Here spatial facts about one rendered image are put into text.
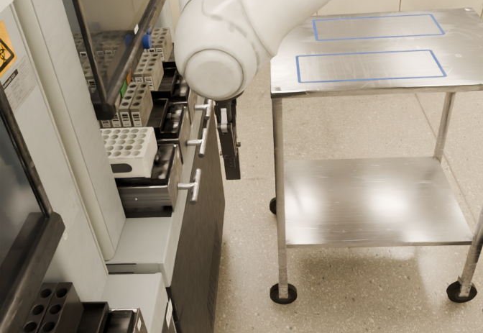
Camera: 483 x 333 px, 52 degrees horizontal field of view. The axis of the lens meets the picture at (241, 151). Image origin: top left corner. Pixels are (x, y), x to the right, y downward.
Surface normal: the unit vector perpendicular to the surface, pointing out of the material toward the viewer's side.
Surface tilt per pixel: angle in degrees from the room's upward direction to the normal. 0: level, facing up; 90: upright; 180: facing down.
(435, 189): 0
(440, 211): 0
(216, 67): 94
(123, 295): 0
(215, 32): 25
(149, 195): 90
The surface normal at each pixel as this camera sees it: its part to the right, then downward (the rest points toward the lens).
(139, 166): -0.04, 0.60
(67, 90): 1.00, -0.04
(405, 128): -0.07, -0.80
